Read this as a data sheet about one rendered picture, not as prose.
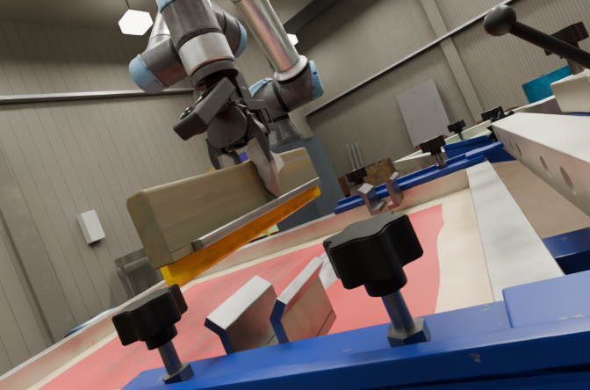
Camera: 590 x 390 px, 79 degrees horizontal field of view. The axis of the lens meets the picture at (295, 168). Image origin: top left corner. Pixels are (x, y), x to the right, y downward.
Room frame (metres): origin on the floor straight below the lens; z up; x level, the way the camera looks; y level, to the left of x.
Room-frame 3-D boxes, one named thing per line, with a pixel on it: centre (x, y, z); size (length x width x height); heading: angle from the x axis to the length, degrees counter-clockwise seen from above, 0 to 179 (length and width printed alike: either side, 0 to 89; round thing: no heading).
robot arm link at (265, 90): (1.20, 0.00, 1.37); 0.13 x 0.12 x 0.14; 74
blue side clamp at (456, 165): (0.71, -0.18, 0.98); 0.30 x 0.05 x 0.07; 65
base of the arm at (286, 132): (1.20, 0.01, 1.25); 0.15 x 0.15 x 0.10
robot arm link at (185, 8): (0.54, 0.05, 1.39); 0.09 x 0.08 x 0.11; 164
